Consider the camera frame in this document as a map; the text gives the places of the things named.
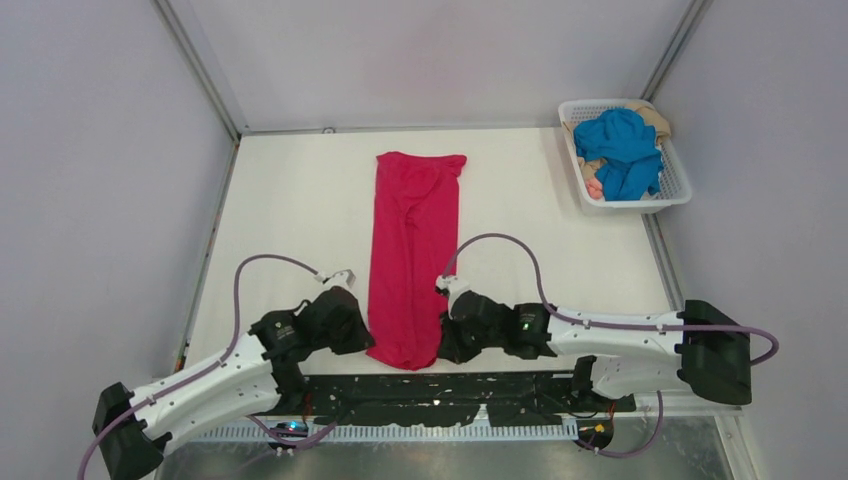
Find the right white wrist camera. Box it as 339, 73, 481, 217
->
435, 275, 471, 313

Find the salmon pink t shirt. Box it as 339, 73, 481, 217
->
585, 177, 604, 201

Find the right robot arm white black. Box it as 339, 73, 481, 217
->
437, 291, 752, 411

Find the beige t shirt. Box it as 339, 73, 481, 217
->
560, 101, 671, 187

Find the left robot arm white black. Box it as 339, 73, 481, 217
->
92, 286, 374, 479

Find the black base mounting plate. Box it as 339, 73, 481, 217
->
271, 371, 635, 427

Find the white slotted cable duct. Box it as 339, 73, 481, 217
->
192, 419, 578, 443

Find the blue t shirt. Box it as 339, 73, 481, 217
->
573, 107, 664, 201

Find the white plastic basket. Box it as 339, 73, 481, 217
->
558, 99, 692, 216

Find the aluminium frame rail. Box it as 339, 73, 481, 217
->
139, 374, 747, 423

